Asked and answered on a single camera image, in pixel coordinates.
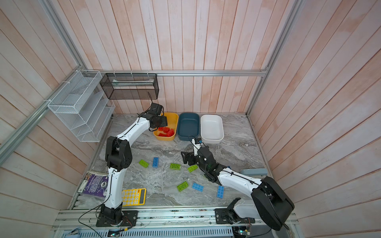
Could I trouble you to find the green lego brick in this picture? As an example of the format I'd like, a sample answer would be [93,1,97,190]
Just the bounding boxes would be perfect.
[188,165,198,173]
[177,181,189,192]
[139,160,149,168]
[170,163,181,170]

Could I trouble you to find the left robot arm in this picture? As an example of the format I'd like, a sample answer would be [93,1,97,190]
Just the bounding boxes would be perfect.
[99,103,168,226]

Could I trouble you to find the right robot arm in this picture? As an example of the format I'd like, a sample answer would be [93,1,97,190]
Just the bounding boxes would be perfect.
[181,146,295,231]

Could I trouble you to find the yellow plastic bin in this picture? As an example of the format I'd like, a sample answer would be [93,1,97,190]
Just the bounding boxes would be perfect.
[153,112,179,141]

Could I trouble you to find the teal plastic bin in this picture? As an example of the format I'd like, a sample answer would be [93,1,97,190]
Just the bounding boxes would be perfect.
[177,113,200,141]

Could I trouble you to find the blue lego brick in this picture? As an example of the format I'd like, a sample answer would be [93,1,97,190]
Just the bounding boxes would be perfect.
[216,185,224,199]
[192,182,204,192]
[152,157,159,168]

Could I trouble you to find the blue lego brick left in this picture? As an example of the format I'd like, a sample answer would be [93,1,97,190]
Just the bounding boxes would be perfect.
[152,157,159,168]

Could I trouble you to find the white plastic bin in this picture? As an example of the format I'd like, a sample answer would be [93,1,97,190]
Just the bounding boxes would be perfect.
[200,115,224,144]

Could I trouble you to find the blue lego brick lower right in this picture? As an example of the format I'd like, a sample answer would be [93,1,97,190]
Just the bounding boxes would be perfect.
[216,185,224,199]

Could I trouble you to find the yellow calculator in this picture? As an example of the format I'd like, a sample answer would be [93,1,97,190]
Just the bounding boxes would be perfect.
[122,188,146,207]

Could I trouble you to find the purple book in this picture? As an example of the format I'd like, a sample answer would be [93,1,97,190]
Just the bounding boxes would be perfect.
[78,171,108,198]

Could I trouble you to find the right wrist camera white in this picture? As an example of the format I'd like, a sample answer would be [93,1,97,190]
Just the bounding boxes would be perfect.
[191,137,202,156]

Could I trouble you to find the black wire mesh basket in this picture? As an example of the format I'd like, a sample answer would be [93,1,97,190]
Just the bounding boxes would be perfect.
[100,72,159,100]

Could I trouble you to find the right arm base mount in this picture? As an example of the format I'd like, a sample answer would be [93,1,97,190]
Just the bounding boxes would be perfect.
[214,208,255,225]

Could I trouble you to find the white wire mesh shelf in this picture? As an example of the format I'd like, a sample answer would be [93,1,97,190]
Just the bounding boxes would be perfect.
[48,70,115,142]

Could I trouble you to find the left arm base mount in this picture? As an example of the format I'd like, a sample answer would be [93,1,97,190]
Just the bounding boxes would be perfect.
[96,210,138,227]

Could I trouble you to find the aluminium front rail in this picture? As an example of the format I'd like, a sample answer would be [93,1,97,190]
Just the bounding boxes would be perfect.
[52,206,264,230]

